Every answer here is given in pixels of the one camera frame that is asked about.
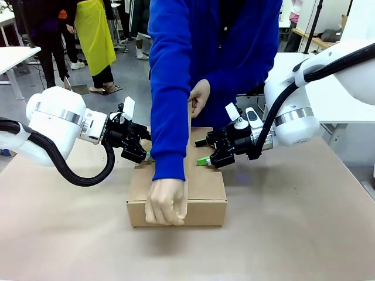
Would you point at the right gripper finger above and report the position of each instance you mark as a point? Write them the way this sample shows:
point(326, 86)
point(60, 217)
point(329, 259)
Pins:
point(222, 159)
point(202, 143)

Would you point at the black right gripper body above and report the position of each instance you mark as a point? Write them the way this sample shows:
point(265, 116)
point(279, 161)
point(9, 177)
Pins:
point(240, 142)

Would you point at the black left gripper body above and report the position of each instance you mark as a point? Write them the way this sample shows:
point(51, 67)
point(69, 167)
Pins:
point(115, 136)

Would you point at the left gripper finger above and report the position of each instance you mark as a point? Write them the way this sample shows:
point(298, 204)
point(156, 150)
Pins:
point(140, 131)
point(134, 153)

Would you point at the brown cardboard gift box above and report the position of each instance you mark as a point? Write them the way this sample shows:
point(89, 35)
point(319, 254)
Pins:
point(205, 190)

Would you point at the person's right forearm blue sleeve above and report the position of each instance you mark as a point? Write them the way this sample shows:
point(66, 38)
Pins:
point(170, 140)

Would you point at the person's left forearm blue sleeve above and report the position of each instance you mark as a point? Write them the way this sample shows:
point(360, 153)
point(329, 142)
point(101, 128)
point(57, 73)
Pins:
point(240, 79)

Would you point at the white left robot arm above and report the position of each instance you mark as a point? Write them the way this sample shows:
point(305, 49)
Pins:
point(55, 117)

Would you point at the person's left hand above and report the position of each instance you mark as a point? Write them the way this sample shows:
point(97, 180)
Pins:
point(202, 93)

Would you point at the person's right hand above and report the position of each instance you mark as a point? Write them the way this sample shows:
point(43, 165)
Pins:
point(167, 202)

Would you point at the grey metal floor plate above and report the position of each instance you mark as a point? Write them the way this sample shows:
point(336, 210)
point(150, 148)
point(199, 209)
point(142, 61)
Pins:
point(79, 89)

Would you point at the person in yellow apron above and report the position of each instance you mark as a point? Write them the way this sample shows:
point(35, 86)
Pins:
point(95, 35)

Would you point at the person in blue sweater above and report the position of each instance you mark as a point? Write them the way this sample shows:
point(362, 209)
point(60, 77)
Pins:
point(216, 35)

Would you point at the person in dark jacket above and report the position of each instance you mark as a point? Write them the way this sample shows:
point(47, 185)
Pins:
point(137, 17)

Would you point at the wooden top table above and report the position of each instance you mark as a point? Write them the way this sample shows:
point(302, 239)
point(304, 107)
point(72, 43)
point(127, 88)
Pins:
point(322, 44)

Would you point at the white table with legs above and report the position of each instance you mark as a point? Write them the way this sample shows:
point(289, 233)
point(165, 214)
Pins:
point(14, 55)

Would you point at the grey bag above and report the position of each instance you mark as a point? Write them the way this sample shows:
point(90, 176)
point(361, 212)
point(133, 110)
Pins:
point(331, 35)

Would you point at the pink clothed person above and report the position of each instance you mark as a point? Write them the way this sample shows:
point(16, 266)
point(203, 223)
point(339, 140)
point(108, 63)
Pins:
point(294, 11)

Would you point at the black tripod stand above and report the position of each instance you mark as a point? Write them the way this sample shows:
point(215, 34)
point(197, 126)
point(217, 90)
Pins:
point(315, 20)

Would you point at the white background desk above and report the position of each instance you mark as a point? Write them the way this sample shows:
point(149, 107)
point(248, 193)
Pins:
point(8, 22)

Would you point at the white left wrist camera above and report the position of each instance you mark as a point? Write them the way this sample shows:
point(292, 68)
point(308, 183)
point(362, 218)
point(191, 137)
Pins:
point(129, 106)

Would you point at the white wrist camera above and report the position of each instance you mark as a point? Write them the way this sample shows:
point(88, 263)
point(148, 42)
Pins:
point(129, 106)
point(231, 111)

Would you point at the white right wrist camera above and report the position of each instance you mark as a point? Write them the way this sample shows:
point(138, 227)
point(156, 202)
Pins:
point(231, 111)

